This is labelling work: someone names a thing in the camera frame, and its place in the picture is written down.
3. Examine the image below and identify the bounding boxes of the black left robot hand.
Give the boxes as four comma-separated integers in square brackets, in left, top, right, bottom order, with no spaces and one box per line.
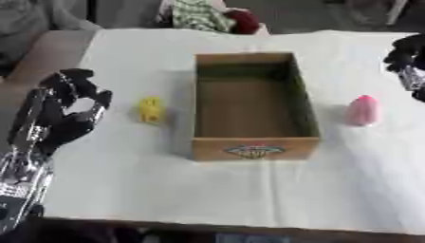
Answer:
[7,67,115,156]

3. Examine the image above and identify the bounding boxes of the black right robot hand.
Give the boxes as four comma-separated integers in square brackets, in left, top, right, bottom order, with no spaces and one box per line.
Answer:
[381,33,425,103]

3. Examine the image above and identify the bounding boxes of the tan cardboard box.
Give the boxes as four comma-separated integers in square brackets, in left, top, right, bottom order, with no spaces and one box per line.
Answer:
[191,51,323,162]

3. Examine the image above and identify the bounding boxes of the pink cone-shaped toy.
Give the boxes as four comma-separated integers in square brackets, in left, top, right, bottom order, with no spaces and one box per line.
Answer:
[345,94,382,127]

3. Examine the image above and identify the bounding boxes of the yellow toy block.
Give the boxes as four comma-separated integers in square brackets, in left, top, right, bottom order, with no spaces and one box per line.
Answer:
[138,96,166,124]

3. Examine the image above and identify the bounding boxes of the dark red round object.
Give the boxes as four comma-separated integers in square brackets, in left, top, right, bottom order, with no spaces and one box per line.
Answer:
[222,9,263,35]

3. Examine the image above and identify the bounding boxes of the green white checked cloth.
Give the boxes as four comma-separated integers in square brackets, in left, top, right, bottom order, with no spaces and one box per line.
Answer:
[169,0,239,33]

